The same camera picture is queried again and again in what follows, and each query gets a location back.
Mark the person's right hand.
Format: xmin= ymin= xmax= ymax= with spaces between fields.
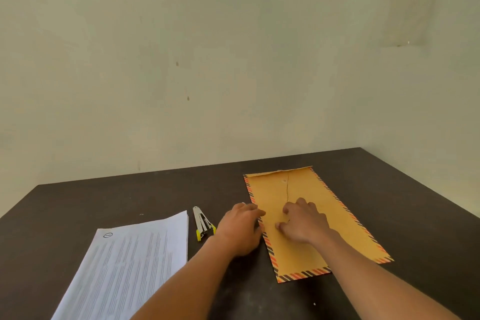
xmin=274 ymin=197 xmax=341 ymax=248

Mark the person's left hand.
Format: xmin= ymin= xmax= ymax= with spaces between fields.
xmin=214 ymin=201 xmax=267 ymax=260

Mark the brown envelope with striped border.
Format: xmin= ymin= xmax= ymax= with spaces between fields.
xmin=242 ymin=165 xmax=395 ymax=284

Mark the grey stapler with yellow ends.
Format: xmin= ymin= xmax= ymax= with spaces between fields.
xmin=192 ymin=206 xmax=217 ymax=242

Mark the white paper with circled mark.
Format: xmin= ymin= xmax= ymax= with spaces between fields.
xmin=50 ymin=210 xmax=190 ymax=320

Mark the person's left forearm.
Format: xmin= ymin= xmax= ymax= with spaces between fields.
xmin=129 ymin=235 xmax=241 ymax=320

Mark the person's right forearm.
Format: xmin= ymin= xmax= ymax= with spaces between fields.
xmin=314 ymin=231 xmax=462 ymax=320

